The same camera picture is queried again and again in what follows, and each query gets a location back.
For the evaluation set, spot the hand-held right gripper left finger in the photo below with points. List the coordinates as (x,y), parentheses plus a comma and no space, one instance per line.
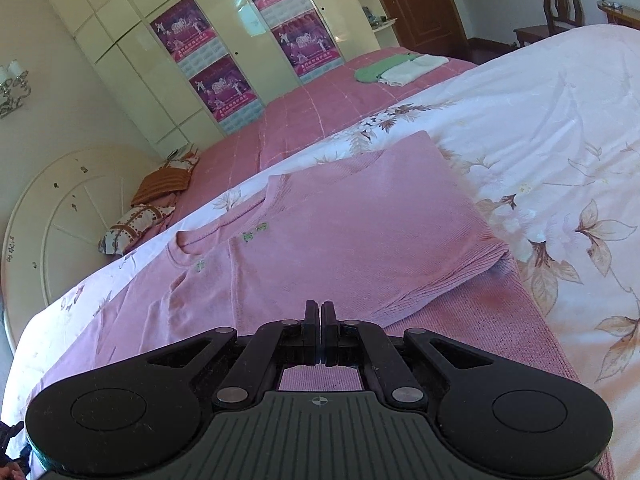
(311,330)

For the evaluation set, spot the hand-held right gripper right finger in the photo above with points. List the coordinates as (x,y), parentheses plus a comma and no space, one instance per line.
(328,330)

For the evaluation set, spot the pink knit shirt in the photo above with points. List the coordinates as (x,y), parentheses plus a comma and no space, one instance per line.
(350,220)

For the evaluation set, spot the orange striped pillow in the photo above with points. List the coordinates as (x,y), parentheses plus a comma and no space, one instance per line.
(162,182)

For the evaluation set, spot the pink checked bedspread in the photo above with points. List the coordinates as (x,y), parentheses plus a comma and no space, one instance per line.
(300,120)

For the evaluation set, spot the green folded cloth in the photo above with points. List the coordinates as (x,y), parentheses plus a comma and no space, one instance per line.
(372,71)

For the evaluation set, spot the pale folded cloth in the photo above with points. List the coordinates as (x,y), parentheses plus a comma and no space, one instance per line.
(400,75)

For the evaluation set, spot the white round headboard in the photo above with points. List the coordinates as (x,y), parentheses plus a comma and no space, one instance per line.
(65,220)

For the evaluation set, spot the white folded cloth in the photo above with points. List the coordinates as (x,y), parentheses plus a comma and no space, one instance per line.
(431,61)

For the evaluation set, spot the cream corner shelf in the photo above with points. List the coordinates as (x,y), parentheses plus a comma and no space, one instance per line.
(372,22)

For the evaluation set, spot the floral white blanket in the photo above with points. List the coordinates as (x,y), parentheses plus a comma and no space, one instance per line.
(550,110)

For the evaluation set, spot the cream glossy wardrobe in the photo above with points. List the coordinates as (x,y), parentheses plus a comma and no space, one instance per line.
(140,60)

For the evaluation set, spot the brown wooden door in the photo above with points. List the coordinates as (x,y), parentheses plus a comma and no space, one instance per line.
(425,10)

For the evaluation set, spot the wooden side table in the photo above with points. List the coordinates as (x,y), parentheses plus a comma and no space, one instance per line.
(620,10)

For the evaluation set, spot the glass wall lamp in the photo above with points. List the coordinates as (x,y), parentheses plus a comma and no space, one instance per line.
(12,87)

